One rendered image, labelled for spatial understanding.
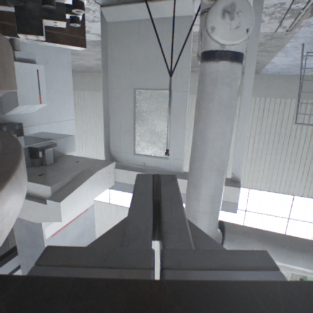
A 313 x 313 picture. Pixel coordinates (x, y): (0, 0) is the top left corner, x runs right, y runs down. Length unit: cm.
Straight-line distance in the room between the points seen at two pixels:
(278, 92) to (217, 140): 1311
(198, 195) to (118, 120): 314
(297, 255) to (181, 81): 270
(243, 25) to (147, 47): 298
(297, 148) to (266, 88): 367
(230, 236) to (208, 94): 46
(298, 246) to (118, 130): 312
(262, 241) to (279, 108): 1296
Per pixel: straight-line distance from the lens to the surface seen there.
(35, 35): 143
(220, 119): 47
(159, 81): 330
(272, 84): 1354
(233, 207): 332
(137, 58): 345
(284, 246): 83
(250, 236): 78
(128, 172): 354
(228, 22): 47
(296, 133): 1395
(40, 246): 355
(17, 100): 426
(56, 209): 285
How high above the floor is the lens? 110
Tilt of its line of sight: 16 degrees up
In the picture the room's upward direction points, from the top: 178 degrees counter-clockwise
